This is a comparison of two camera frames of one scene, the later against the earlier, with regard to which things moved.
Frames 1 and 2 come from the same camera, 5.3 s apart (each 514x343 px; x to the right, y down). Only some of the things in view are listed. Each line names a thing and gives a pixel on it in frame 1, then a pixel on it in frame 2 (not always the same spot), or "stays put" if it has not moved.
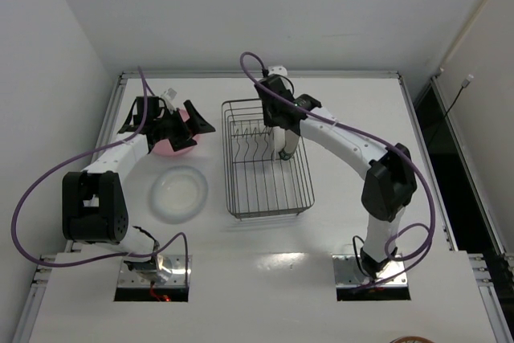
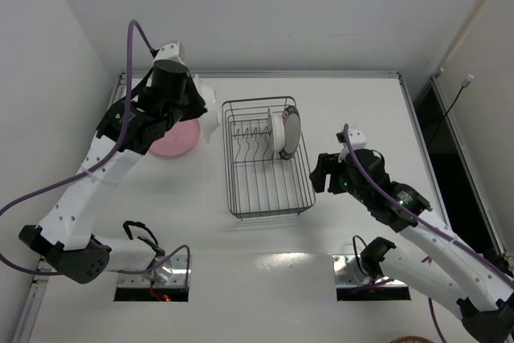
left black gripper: x=177 y=129 → x=192 y=99
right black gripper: x=275 y=119 → x=332 y=174
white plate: x=178 y=194 → x=210 y=120
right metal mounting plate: x=349 y=275 stays put
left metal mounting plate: x=169 y=271 stays put
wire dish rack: x=258 y=186 stays put
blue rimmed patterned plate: x=291 y=140 stays put
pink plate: x=165 y=148 stays put
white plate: x=279 y=140 stays put
